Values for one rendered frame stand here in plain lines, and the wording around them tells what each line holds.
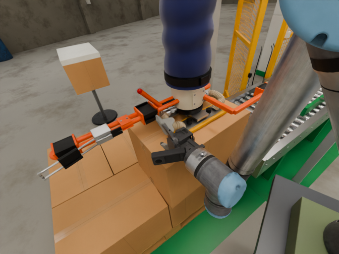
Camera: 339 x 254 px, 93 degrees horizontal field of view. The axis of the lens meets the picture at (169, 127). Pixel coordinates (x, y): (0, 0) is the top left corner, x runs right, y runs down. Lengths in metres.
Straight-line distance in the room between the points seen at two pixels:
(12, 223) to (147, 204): 1.44
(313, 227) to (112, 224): 0.90
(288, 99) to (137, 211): 0.93
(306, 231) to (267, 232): 0.13
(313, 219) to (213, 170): 0.47
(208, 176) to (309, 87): 0.29
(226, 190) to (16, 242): 1.89
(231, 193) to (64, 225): 0.98
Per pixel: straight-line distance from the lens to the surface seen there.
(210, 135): 0.82
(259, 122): 0.44
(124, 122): 0.71
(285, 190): 0.98
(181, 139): 0.56
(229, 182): 0.46
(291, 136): 1.53
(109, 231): 1.09
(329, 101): 0.24
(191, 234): 1.57
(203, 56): 0.72
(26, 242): 2.03
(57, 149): 0.71
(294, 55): 0.36
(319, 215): 0.86
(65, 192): 1.33
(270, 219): 0.88
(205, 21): 0.69
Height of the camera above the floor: 1.51
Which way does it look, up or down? 41 degrees down
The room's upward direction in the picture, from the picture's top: 6 degrees counter-clockwise
